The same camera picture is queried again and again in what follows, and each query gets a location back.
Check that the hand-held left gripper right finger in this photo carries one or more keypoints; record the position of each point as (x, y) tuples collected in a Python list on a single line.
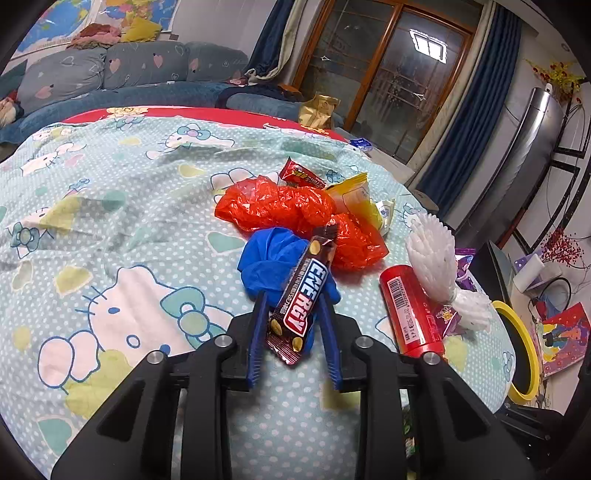
[(330, 341)]

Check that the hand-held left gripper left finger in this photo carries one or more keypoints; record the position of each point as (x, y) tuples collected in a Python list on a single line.
[(258, 332)]

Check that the brown chocolate bar wrapper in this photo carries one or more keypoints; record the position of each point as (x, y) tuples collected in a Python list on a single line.
[(300, 295)]

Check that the blue rubber glove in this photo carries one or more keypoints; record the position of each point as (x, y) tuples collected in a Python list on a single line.
[(268, 258)]

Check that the purple snack wrapper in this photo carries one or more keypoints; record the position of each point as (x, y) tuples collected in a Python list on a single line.
[(464, 267)]

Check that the yellow snack packet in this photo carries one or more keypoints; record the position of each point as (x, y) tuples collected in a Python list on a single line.
[(353, 189)]

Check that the yellow rimmed black bin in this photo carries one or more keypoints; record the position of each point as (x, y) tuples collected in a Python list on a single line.
[(501, 308)]

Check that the red cylindrical can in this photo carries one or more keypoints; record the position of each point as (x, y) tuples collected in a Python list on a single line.
[(408, 309)]

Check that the orange plastic bag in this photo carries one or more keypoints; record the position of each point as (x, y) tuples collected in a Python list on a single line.
[(268, 207)]

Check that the white cotton swabs bundle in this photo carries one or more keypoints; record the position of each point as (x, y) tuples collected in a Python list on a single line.
[(431, 258)]

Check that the small white packet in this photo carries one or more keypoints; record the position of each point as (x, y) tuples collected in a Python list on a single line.
[(385, 214)]

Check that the red snack wrapper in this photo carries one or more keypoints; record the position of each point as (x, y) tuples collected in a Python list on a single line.
[(295, 174)]

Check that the cartoon cat printed blanket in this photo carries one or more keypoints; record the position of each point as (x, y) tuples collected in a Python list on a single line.
[(115, 221)]

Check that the small blue packet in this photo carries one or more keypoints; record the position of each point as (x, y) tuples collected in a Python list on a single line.
[(360, 143)]

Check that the gold paper bag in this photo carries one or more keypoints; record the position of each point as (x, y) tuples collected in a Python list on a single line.
[(318, 113)]

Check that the colourful figure painting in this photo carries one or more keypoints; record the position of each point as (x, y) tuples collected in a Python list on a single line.
[(570, 332)]

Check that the red berry branches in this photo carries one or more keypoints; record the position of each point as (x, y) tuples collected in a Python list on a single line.
[(561, 247)]

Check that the wooden framed glass door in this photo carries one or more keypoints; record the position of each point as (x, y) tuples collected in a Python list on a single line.
[(378, 83)]

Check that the plain blue curtain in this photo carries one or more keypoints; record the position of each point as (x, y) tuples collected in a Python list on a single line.
[(475, 115)]

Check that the grey standing air conditioner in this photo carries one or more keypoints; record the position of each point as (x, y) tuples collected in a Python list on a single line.
[(521, 152)]

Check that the blue curtain with beige lining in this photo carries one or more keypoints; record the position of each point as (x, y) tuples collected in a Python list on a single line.
[(272, 41)]

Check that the blue heart patterned sofa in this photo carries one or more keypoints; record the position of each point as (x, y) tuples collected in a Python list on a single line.
[(138, 64)]

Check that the yellow cushion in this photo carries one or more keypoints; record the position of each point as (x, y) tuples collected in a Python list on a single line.
[(141, 30)]

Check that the stuffed toy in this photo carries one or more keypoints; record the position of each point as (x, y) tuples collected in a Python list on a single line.
[(9, 113)]

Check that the pile of clothes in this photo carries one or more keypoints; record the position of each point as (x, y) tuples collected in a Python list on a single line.
[(97, 34)]

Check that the colourful map poster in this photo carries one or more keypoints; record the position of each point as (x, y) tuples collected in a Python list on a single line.
[(143, 9)]

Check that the yellow artificial flowers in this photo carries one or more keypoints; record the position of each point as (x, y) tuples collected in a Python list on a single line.
[(561, 76)]

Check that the blue world map poster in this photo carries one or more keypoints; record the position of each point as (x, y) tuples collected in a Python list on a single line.
[(60, 18)]

